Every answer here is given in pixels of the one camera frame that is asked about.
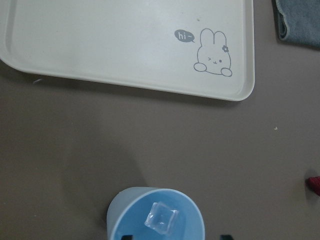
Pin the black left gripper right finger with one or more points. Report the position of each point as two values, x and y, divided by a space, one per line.
225 237

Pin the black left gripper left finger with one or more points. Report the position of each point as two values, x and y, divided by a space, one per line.
127 237

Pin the clear ice cube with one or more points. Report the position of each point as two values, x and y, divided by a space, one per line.
161 218

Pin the light blue cup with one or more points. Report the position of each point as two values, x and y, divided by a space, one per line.
129 208

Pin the red strawberry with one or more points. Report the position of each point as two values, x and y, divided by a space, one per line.
313 184

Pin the cream rabbit tray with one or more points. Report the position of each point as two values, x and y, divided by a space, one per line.
201 48

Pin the grey folded cloth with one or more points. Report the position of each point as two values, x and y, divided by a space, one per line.
298 21

